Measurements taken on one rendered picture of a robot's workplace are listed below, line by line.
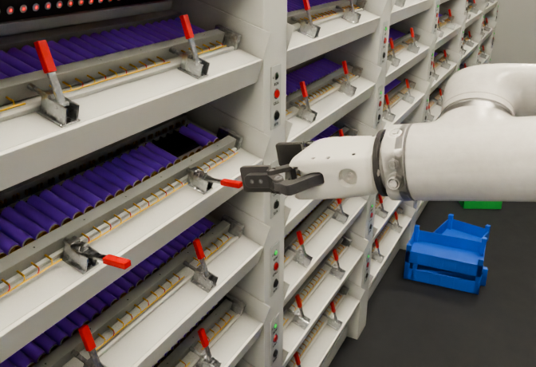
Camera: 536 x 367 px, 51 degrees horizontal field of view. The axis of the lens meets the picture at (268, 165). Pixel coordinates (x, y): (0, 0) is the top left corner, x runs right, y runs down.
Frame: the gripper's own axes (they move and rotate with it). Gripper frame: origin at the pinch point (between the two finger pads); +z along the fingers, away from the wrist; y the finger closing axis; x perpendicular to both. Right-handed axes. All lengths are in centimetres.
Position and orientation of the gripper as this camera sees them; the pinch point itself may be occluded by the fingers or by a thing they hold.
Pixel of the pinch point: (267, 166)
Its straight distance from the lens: 69.8
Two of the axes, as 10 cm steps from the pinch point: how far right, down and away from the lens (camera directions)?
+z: -8.7, 0.2, 5.0
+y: 4.7, -3.3, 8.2
